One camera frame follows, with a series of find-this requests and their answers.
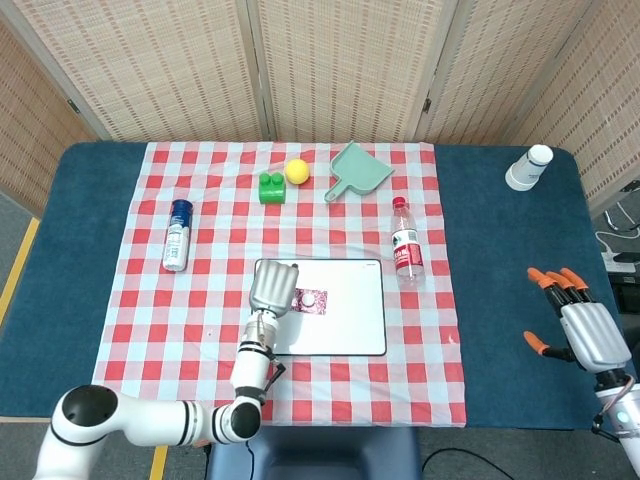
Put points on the small white plastic object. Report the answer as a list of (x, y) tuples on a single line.
[(306, 299)]

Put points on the white rectangular board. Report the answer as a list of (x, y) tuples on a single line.
[(345, 327)]

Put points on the pink patterned packet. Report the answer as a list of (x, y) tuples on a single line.
[(320, 302)]

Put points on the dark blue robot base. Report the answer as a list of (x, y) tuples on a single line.
[(325, 452)]

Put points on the left black-fingered silver robot hand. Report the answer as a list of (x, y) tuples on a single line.
[(272, 290)]

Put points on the woven folding screen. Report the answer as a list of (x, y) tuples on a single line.
[(165, 65)]

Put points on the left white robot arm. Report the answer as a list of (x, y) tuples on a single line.
[(150, 420)]

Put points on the green toy building block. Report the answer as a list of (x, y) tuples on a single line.
[(272, 192)]

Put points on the pale green dustpan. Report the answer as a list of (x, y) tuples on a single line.
[(362, 172)]

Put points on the yellow ball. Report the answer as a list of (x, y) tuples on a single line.
[(297, 171)]

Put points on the white power strip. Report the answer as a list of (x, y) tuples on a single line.
[(620, 261)]

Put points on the metal screen hinge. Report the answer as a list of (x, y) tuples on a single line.
[(74, 106), (426, 105)]

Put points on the chrome metal tube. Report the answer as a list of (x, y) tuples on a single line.
[(611, 220)]

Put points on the blue white spray can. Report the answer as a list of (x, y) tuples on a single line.
[(177, 235)]

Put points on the dark blue table cover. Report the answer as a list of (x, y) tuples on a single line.
[(520, 240)]

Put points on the right orange-tipped silver robot hand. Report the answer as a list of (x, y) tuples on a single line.
[(592, 335)]

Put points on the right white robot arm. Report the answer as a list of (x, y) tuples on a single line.
[(625, 425)]

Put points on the clear water bottle red label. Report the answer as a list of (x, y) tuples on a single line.
[(407, 250)]

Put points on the red white checked tablecloth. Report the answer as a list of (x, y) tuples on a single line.
[(310, 235)]

